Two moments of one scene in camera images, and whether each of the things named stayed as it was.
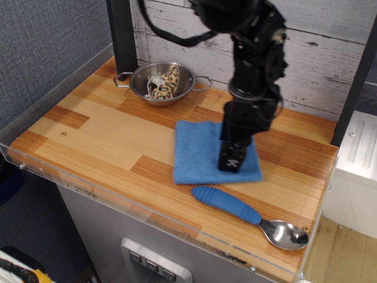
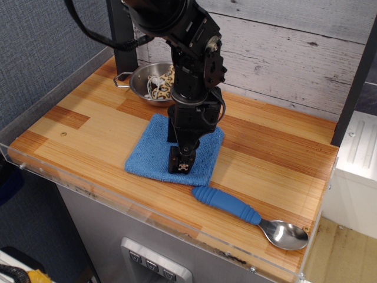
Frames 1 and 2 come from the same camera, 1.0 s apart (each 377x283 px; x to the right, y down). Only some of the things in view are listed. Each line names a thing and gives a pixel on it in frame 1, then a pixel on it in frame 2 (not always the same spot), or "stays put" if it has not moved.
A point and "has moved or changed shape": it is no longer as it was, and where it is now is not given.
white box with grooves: (351, 200) stays put
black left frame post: (123, 37) stays put
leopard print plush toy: (163, 86) stays put
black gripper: (253, 106) -> (187, 124)
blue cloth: (197, 155) has moved or changed shape
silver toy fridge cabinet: (121, 247) stays put
